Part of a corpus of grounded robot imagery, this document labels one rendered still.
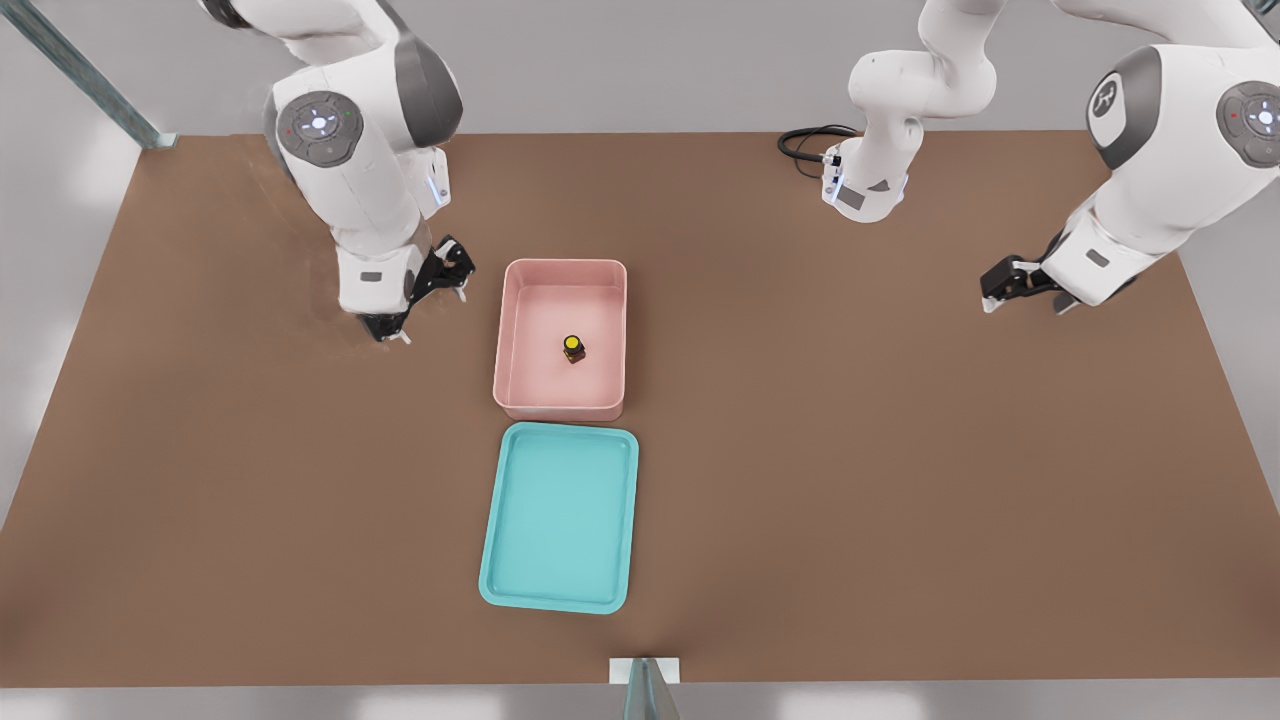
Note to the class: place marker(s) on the pink plastic box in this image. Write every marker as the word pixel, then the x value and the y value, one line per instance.
pixel 560 380

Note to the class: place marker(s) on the silver frame post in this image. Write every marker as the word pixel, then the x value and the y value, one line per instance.
pixel 647 690
pixel 90 80

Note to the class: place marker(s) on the pale blue-green tray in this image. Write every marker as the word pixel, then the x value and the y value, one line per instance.
pixel 560 520

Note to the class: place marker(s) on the yellow-topped black button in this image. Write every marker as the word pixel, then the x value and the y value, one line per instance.
pixel 573 349

